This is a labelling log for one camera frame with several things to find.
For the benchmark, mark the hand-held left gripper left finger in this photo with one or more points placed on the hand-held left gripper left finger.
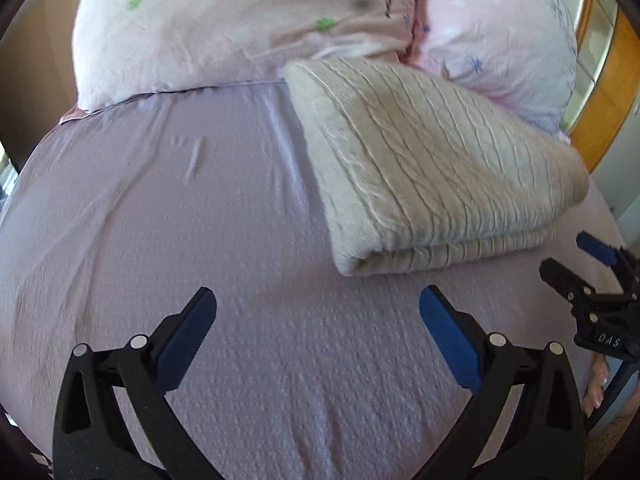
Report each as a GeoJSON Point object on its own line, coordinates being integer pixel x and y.
{"type": "Point", "coordinates": [186, 342]}

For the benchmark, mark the pink floral pillow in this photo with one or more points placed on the pink floral pillow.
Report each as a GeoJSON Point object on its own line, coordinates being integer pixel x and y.
{"type": "Point", "coordinates": [500, 40]}
{"type": "Point", "coordinates": [235, 25]}

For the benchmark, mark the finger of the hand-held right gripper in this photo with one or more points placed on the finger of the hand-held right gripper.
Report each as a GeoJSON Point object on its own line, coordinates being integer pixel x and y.
{"type": "Point", "coordinates": [562, 276]}
{"type": "Point", "coordinates": [596, 250]}

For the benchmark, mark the lavender bed sheet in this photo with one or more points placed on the lavender bed sheet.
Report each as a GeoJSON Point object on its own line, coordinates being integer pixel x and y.
{"type": "Point", "coordinates": [210, 240]}

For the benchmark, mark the person's right hand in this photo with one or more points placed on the person's right hand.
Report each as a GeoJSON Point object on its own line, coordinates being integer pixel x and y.
{"type": "Point", "coordinates": [597, 384]}

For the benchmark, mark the wooden bed headboard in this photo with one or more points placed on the wooden bed headboard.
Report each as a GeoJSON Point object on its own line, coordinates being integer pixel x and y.
{"type": "Point", "coordinates": [602, 95]}

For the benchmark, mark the cream knitted folded blanket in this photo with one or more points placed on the cream knitted folded blanket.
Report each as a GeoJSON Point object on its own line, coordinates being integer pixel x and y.
{"type": "Point", "coordinates": [430, 170]}

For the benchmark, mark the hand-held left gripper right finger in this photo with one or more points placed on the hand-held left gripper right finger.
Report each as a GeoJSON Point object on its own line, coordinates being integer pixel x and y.
{"type": "Point", "coordinates": [450, 342]}

